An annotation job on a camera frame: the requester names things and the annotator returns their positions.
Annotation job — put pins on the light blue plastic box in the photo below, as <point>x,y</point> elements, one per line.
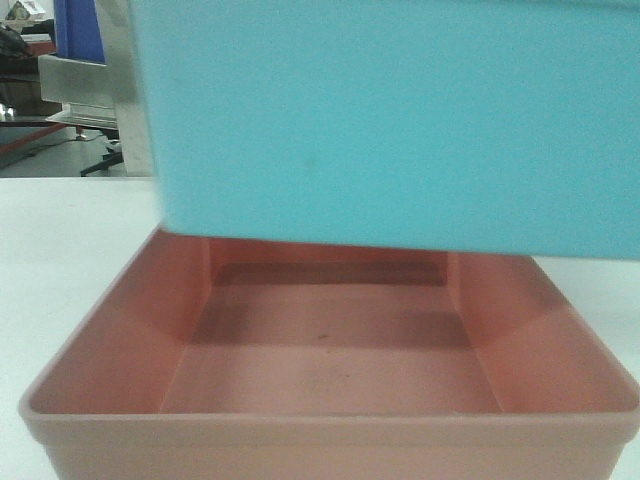
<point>490,126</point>

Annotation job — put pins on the pink plastic box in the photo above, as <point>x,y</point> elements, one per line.
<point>214,358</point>

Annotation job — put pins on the blue bin far left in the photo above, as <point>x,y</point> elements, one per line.
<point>77,31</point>

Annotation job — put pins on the stainless steel shelf frame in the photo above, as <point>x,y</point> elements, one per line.
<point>105,95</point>

